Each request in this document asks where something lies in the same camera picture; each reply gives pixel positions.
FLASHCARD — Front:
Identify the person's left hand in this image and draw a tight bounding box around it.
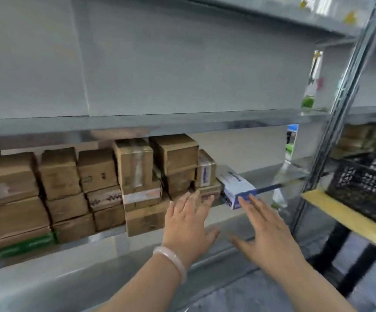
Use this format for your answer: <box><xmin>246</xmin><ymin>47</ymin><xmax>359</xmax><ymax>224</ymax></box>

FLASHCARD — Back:
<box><xmin>161</xmin><ymin>191</ymin><xmax>221</xmax><ymax>271</ymax></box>

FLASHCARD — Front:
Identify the person's right hand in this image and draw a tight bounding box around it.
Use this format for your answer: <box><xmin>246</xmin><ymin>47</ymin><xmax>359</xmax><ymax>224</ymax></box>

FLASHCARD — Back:
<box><xmin>231</xmin><ymin>194</ymin><xmax>307</xmax><ymax>272</ymax></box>

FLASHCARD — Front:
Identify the white blue box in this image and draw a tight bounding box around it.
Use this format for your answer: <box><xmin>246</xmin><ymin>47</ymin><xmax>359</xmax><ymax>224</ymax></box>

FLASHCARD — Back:
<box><xmin>216</xmin><ymin>165</ymin><xmax>259</xmax><ymax>211</ymax></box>

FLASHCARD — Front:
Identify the black plastic crate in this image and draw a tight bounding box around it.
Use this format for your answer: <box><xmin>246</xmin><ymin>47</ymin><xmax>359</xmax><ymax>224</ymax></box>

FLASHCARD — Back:
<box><xmin>325</xmin><ymin>152</ymin><xmax>376</xmax><ymax>223</ymax></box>

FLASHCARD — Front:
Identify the stack of cardboard boxes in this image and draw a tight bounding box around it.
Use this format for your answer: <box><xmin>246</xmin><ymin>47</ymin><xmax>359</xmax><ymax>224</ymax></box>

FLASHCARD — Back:
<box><xmin>0</xmin><ymin>133</ymin><xmax>223</xmax><ymax>260</ymax></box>
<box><xmin>334</xmin><ymin>123</ymin><xmax>376</xmax><ymax>156</ymax></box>

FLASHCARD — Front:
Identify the person's right forearm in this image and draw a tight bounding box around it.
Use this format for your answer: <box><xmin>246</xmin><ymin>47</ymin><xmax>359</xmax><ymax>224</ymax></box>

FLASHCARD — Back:
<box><xmin>271</xmin><ymin>260</ymin><xmax>358</xmax><ymax>312</ymax></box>

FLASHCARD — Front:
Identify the person's left forearm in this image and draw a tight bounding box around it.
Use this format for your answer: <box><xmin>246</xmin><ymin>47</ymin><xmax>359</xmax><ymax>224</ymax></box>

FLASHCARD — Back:
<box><xmin>96</xmin><ymin>256</ymin><xmax>187</xmax><ymax>312</ymax></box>

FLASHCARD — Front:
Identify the metal shelving rack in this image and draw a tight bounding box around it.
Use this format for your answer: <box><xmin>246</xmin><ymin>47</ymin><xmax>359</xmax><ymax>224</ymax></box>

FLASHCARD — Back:
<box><xmin>0</xmin><ymin>0</ymin><xmax>376</xmax><ymax>312</ymax></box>

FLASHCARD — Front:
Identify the yellow wooden table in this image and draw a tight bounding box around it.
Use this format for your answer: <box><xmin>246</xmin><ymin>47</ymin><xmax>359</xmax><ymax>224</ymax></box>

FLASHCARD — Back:
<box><xmin>302</xmin><ymin>190</ymin><xmax>376</xmax><ymax>298</ymax></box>

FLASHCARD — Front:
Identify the white foam board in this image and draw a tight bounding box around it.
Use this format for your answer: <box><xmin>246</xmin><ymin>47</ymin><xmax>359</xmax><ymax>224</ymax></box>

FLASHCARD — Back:
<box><xmin>0</xmin><ymin>0</ymin><xmax>90</xmax><ymax>120</ymax></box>
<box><xmin>315</xmin><ymin>39</ymin><xmax>376</xmax><ymax>109</ymax></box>
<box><xmin>72</xmin><ymin>0</ymin><xmax>319</xmax><ymax>117</ymax></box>

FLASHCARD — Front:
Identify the white jade bracelet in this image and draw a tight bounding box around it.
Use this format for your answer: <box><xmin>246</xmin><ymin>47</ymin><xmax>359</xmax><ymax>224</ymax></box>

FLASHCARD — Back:
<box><xmin>152</xmin><ymin>245</ymin><xmax>188</xmax><ymax>285</ymax></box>

